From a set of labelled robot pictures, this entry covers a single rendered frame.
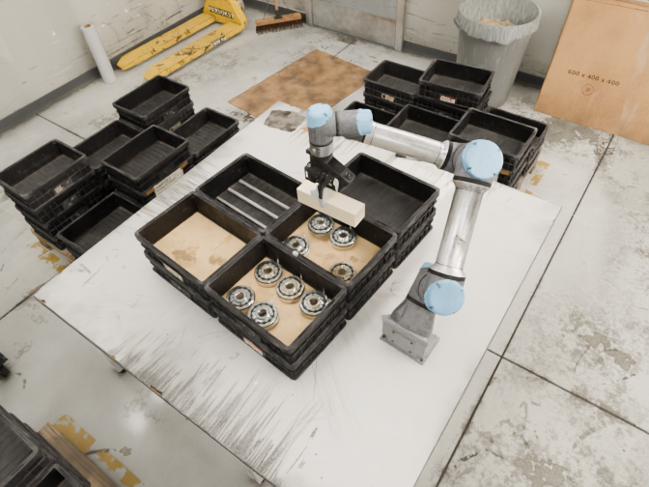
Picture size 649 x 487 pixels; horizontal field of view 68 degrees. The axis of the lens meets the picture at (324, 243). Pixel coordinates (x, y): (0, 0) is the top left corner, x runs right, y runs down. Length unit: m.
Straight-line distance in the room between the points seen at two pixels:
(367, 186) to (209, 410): 1.09
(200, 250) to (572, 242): 2.21
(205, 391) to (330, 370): 0.43
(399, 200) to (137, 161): 1.62
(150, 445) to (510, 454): 1.62
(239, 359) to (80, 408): 1.16
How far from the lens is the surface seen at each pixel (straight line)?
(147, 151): 3.09
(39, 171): 3.26
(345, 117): 1.46
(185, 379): 1.80
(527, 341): 2.73
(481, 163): 1.48
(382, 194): 2.06
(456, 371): 1.76
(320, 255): 1.84
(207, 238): 1.98
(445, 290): 1.49
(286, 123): 2.69
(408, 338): 1.67
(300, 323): 1.67
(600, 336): 2.89
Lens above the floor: 2.25
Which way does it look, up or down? 49 degrees down
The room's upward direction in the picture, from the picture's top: 4 degrees counter-clockwise
